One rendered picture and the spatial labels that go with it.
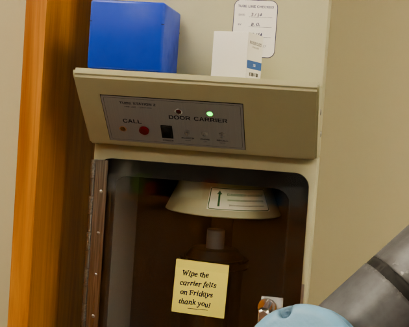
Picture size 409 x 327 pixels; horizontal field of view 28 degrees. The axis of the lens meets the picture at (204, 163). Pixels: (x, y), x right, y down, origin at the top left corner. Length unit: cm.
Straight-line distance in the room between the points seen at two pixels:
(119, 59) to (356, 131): 63
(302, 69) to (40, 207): 41
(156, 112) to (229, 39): 14
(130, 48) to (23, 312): 39
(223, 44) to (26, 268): 40
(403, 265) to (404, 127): 109
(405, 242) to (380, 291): 3
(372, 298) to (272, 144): 63
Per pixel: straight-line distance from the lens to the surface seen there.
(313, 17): 114
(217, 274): 115
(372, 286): 49
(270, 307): 114
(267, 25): 115
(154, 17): 106
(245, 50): 106
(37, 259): 116
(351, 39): 157
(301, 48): 114
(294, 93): 103
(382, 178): 157
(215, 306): 116
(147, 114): 109
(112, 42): 108
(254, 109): 105
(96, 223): 118
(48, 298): 122
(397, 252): 50
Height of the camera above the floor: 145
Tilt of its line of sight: 3 degrees down
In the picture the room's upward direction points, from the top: 4 degrees clockwise
